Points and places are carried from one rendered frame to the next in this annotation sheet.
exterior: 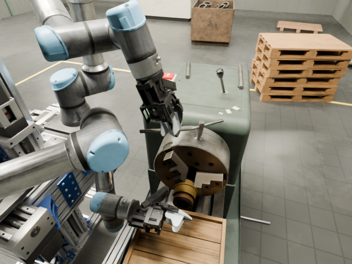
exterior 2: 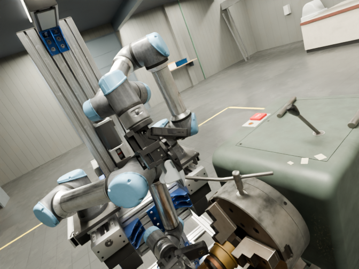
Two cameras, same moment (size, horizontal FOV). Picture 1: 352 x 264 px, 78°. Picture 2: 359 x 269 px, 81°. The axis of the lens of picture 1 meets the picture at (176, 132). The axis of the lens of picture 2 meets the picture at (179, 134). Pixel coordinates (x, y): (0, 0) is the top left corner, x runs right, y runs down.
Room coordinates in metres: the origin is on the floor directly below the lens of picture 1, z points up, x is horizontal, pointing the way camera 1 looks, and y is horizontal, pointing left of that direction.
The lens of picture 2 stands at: (0.20, -0.42, 1.69)
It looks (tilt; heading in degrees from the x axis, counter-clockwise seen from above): 20 degrees down; 49
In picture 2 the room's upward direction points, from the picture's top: 24 degrees counter-clockwise
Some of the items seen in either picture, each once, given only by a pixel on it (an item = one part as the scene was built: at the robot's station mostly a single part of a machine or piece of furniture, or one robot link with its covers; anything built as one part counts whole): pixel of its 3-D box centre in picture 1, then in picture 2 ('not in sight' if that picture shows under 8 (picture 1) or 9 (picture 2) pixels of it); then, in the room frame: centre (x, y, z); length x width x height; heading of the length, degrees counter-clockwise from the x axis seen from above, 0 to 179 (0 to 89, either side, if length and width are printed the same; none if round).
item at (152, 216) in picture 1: (147, 215); (176, 266); (0.40, 0.10, 1.08); 0.12 x 0.09 x 0.08; 76
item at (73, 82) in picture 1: (68, 86); (163, 133); (0.87, 0.48, 1.33); 0.13 x 0.12 x 0.14; 122
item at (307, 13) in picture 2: not in sight; (314, 20); (11.03, 1.60, 0.71); 0.72 x 0.65 x 1.42; 71
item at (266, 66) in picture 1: (294, 66); not in sight; (3.29, -1.86, 0.41); 1.14 x 0.78 x 0.81; 89
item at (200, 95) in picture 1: (200, 115); (303, 163); (1.03, -0.14, 1.06); 0.59 x 0.48 x 0.39; 166
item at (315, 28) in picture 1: (298, 27); not in sight; (7.08, -3.72, 0.05); 1.24 x 0.83 x 0.11; 68
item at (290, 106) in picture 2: (219, 74); (292, 110); (0.89, -0.19, 1.38); 0.04 x 0.03 x 0.05; 166
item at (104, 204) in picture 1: (107, 204); (156, 240); (0.44, 0.25, 1.07); 0.11 x 0.08 x 0.09; 76
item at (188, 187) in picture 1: (184, 194); (222, 258); (0.49, -0.03, 1.08); 0.09 x 0.09 x 0.09; 77
